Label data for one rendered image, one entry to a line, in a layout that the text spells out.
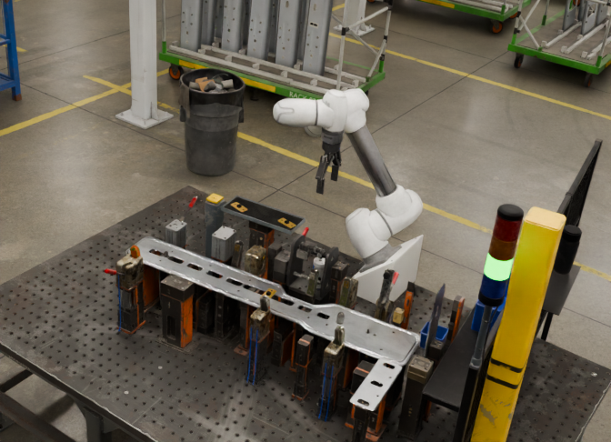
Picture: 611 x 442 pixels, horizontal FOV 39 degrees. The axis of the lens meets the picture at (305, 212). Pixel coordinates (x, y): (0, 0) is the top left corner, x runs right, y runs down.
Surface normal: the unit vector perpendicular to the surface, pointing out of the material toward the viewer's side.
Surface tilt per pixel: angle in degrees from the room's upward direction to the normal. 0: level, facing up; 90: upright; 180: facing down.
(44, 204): 0
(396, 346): 0
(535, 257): 90
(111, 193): 0
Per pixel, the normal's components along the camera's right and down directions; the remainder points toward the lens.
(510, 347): -0.47, 0.41
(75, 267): 0.07, -0.86
